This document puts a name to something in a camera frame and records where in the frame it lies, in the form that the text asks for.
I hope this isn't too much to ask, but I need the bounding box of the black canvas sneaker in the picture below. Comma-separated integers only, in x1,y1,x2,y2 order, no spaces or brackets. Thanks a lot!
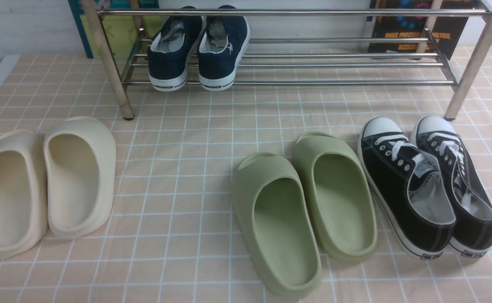
357,117,456,260
411,116,492,258

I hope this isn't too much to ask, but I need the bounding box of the metal shoe rack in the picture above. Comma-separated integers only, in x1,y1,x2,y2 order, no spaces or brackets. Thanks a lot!
80,0,492,121

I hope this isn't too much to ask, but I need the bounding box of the left green foam slipper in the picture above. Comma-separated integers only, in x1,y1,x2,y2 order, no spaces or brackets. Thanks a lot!
230,152,322,298

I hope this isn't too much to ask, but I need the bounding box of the green foam slipper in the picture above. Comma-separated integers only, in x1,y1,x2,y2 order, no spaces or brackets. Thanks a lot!
291,132,378,262
230,152,322,298

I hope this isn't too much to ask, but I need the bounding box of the right green foam slipper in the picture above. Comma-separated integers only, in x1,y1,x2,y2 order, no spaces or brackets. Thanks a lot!
291,132,378,262

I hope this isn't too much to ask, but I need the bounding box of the pink checkered floor mat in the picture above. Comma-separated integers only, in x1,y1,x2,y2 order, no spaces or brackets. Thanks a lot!
0,49,492,303

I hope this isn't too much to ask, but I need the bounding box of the right navy canvas sneaker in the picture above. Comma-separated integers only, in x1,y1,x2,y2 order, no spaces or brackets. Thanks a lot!
196,16,251,92

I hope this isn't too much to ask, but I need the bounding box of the navy canvas sneaker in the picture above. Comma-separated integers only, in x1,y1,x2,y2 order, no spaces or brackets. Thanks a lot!
147,16,206,92
196,16,251,92

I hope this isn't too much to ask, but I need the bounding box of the left navy canvas sneaker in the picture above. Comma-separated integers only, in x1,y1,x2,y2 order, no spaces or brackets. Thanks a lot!
147,16,206,92

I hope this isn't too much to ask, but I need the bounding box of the right cream foam slipper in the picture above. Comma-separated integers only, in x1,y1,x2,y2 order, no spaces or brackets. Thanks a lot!
43,117,116,239

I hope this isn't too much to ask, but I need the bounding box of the cream foam slipper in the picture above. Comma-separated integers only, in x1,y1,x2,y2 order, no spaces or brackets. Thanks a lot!
43,117,116,239
0,129,48,259

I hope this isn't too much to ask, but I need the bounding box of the teal and yellow book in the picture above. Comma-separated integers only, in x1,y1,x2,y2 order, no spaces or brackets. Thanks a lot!
69,0,163,58

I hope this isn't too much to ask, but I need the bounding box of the black image processing book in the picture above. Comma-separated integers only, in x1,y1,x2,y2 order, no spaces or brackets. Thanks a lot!
362,0,468,59

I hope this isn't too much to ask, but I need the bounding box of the left cream foam slipper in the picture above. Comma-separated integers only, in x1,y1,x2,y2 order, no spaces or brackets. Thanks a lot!
0,129,48,259

